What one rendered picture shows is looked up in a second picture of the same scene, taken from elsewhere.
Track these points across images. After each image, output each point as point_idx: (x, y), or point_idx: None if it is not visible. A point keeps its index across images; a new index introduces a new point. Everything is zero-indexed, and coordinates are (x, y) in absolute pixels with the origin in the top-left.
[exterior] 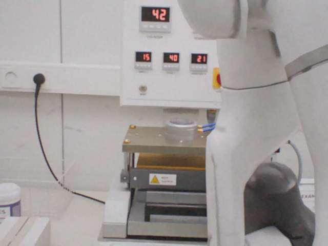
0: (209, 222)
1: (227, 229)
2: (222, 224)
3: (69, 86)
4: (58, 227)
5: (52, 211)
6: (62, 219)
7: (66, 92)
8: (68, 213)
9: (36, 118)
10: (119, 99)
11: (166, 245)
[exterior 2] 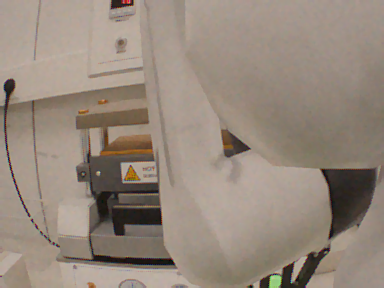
0: (152, 125)
1: (178, 116)
2: (167, 108)
3: (40, 88)
4: (42, 277)
5: (36, 262)
6: (46, 271)
7: (36, 97)
8: (54, 266)
9: (6, 139)
10: (105, 96)
11: (158, 271)
